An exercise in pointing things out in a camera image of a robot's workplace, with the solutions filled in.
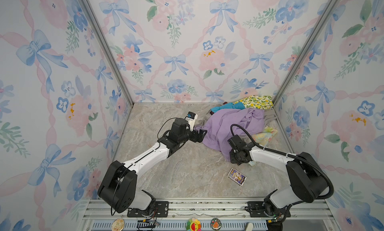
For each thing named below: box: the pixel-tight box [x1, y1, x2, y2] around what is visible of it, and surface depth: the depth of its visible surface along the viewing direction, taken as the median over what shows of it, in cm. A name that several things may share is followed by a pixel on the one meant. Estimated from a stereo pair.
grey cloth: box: [263, 108, 278, 129], surface depth 115 cm
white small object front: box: [245, 222, 254, 231], surface depth 69 cm
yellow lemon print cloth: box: [232, 95, 274, 110], surface depth 118 cm
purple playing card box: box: [227, 167, 247, 187], surface depth 85 cm
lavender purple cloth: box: [194, 108, 265, 162], surface depth 98 cm
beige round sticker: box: [111, 218, 125, 231], surface depth 71 cm
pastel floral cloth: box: [252, 126, 279, 147], surface depth 102 cm
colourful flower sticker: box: [186, 217, 202, 231], surface depth 70 cm
